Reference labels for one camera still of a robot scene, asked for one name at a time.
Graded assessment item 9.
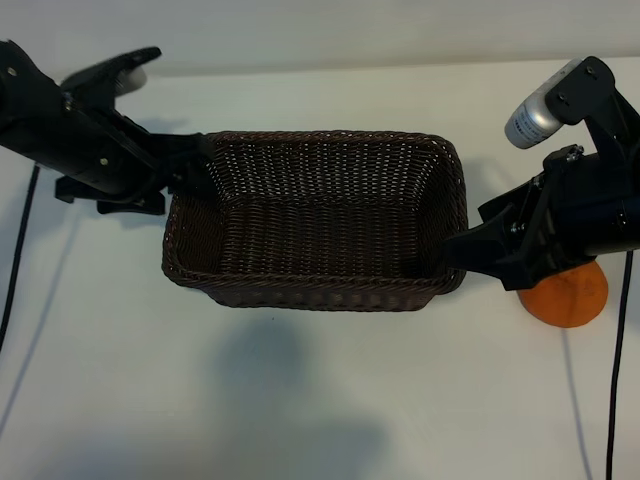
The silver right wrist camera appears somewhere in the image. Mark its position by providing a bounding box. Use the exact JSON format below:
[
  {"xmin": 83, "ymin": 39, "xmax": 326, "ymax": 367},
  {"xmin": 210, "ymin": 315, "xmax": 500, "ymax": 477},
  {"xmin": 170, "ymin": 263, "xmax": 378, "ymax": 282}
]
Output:
[{"xmin": 504, "ymin": 58, "xmax": 584, "ymax": 150}]

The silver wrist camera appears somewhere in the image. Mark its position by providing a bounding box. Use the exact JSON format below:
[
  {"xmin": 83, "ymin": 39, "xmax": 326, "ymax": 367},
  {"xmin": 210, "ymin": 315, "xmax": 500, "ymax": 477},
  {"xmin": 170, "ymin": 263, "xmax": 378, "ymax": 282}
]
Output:
[
  {"xmin": 504, "ymin": 58, "xmax": 584, "ymax": 150},
  {"xmin": 117, "ymin": 67, "xmax": 149, "ymax": 94}
]

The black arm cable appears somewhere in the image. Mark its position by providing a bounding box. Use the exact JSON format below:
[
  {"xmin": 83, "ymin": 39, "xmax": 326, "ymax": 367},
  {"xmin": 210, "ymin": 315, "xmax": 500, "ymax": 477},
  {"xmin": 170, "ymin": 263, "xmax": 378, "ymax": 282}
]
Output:
[
  {"xmin": 605, "ymin": 249, "xmax": 639, "ymax": 480},
  {"xmin": 0, "ymin": 164, "xmax": 41, "ymax": 351}
]

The orange fruit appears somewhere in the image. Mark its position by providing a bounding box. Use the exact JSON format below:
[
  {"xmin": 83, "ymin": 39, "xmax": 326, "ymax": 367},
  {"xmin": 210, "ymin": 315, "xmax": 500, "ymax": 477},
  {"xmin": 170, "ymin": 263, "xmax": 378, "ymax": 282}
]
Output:
[{"xmin": 518, "ymin": 259, "xmax": 610, "ymax": 330}]

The black left camera bracket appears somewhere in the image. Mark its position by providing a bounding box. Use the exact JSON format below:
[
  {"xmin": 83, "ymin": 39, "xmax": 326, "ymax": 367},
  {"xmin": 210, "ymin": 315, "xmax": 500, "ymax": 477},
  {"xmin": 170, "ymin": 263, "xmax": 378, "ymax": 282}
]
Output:
[{"xmin": 59, "ymin": 46, "xmax": 162, "ymax": 109}]

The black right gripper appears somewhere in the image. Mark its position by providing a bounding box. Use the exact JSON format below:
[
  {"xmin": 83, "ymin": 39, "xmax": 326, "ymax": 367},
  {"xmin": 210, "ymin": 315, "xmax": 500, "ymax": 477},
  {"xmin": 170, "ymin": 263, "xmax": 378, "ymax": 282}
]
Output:
[{"xmin": 442, "ymin": 144, "xmax": 626, "ymax": 292}]

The black camera bracket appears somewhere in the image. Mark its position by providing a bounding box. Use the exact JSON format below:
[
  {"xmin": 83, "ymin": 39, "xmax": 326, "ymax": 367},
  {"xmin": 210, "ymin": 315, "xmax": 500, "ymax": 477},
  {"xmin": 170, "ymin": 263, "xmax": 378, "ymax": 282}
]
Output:
[
  {"xmin": 59, "ymin": 46, "xmax": 162, "ymax": 109},
  {"xmin": 544, "ymin": 55, "xmax": 640, "ymax": 166}
]

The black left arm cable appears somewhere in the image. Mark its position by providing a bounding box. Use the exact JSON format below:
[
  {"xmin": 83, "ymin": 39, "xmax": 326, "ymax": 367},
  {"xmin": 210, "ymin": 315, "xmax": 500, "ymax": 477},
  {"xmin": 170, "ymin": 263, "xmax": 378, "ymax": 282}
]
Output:
[{"xmin": 0, "ymin": 164, "xmax": 41, "ymax": 351}]

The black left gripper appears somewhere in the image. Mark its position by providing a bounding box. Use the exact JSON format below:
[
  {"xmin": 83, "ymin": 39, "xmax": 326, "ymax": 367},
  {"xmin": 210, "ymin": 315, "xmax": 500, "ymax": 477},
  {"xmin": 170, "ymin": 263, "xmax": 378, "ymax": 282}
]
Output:
[{"xmin": 0, "ymin": 42, "xmax": 221, "ymax": 215}]

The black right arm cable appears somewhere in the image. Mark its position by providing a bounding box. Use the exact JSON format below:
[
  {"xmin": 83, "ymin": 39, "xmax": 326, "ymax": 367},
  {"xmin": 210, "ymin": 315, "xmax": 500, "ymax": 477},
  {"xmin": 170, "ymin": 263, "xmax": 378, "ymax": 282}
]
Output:
[{"xmin": 605, "ymin": 249, "xmax": 639, "ymax": 480}]

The dark brown woven basket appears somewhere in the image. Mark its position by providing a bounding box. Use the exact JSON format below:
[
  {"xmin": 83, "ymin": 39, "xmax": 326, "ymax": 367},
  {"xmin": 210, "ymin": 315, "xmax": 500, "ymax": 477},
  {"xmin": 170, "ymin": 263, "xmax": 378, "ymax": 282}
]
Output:
[{"xmin": 161, "ymin": 129, "xmax": 470, "ymax": 314}]

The black right camera bracket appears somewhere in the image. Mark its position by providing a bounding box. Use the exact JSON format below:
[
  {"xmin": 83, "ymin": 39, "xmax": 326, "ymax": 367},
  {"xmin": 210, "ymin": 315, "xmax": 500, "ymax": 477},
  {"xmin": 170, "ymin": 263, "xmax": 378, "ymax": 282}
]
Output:
[{"xmin": 544, "ymin": 55, "xmax": 640, "ymax": 166}]

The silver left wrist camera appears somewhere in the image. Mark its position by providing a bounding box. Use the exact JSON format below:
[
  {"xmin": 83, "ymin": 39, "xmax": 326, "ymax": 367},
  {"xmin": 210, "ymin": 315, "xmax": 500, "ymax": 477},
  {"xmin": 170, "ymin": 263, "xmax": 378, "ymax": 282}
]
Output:
[{"xmin": 117, "ymin": 67, "xmax": 149, "ymax": 94}]

